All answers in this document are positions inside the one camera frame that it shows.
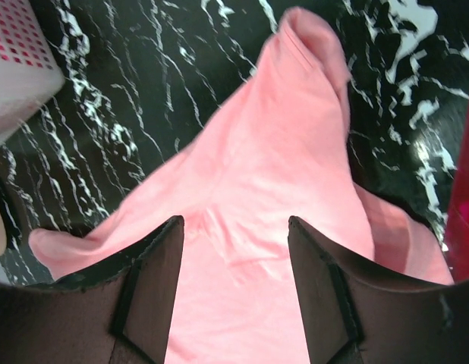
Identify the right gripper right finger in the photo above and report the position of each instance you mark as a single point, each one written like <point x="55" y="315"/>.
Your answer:
<point x="356" y="311"/>

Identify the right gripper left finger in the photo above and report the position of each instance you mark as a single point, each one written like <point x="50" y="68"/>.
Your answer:
<point x="124" y="318"/>

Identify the light pink t shirt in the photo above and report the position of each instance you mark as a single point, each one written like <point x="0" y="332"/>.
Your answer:
<point x="276" y="148"/>

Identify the red plastic folding board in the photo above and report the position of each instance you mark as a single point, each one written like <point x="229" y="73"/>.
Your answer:
<point x="457" y="228"/>

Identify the white plastic laundry basket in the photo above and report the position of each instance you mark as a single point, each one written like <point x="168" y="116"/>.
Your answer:
<point x="29" y="74"/>

